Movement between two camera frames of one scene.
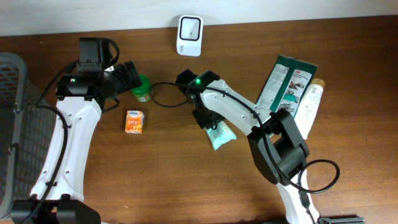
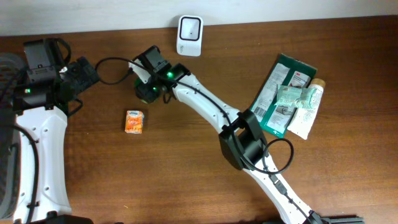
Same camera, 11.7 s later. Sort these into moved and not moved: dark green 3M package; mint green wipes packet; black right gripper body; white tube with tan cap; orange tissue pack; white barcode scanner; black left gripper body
Moved: black right gripper body; black left gripper body; mint green wipes packet
Not moved: orange tissue pack; dark green 3M package; white barcode scanner; white tube with tan cap
